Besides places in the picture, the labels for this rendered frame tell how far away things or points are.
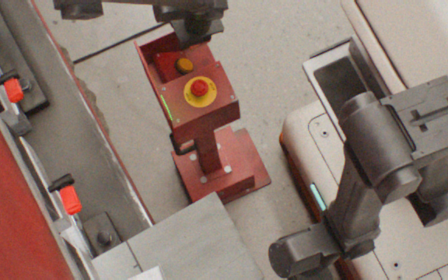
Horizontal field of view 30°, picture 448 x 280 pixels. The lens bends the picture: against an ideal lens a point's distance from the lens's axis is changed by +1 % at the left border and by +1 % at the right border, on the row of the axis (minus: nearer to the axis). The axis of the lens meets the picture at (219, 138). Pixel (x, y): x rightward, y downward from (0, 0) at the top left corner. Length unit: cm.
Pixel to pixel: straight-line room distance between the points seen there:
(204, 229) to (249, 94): 120
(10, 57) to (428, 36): 91
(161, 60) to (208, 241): 55
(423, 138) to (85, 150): 95
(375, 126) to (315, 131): 142
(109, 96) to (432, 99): 187
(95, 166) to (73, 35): 117
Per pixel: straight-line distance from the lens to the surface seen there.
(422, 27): 123
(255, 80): 267
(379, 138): 89
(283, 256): 127
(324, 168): 228
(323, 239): 128
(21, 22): 186
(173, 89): 183
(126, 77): 272
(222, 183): 244
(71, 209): 122
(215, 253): 149
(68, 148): 172
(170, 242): 150
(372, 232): 123
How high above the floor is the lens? 246
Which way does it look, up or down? 71 degrees down
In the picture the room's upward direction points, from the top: 11 degrees counter-clockwise
